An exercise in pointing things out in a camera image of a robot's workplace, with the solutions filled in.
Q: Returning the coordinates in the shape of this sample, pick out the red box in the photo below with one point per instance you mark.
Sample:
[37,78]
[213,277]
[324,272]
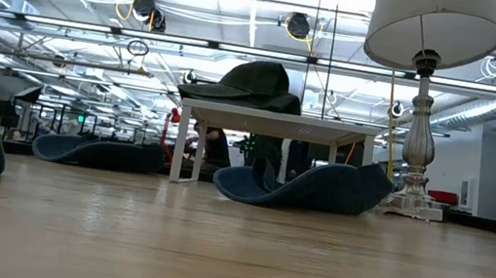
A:
[443,197]

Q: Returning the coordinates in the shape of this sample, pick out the blue denim cap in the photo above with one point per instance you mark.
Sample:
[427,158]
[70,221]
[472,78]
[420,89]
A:
[79,150]
[329,190]

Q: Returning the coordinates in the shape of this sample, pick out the white wall device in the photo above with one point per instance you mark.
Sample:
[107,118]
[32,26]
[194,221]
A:
[466,191]

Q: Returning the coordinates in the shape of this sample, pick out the small white shelf riser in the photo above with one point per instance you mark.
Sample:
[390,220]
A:
[280,118]

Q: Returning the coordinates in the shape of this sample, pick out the long ceiling light rail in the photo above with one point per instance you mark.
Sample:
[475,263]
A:
[309,60]

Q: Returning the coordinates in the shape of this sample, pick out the person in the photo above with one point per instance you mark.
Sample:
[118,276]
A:
[217,149]

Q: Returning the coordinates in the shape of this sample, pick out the red background machine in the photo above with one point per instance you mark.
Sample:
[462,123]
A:
[175,115]

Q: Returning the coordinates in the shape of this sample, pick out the white lamp shade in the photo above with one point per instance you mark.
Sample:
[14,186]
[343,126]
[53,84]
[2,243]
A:
[437,24]

